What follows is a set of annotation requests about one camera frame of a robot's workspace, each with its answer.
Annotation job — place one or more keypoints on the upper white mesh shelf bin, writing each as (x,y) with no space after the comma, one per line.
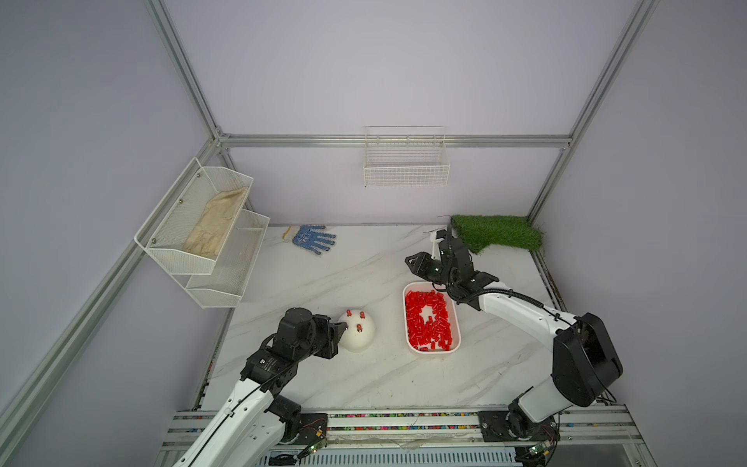
(168,236)

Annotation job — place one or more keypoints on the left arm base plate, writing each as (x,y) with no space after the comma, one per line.
(305,429)

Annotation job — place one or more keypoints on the white dome with screws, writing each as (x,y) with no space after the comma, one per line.
(353,341)

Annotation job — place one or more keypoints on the white mesh shelf bin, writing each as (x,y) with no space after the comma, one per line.
(227,284)
(168,236)

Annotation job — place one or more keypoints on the blue dotted work glove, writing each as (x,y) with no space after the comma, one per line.
(312,238)

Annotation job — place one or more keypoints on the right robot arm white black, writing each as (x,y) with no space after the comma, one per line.
(584,360)

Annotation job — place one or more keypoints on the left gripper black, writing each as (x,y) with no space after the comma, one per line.
(330,330)

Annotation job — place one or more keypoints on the lower white mesh shelf bin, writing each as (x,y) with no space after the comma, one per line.
(227,284)

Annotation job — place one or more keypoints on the white tray of red sleeves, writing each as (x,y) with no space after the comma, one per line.
(431,323)

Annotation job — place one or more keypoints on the white wire wall basket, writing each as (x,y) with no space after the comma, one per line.
(405,157)

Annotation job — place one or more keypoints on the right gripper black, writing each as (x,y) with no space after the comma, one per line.
(423,260)

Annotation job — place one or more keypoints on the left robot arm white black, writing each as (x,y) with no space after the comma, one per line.
(256,417)

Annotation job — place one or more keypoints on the beige cloth in bin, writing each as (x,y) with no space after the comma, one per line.
(210,233)

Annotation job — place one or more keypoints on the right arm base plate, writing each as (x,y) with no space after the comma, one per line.
(507,426)

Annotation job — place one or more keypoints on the green artificial grass mat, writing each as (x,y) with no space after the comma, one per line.
(481,232)

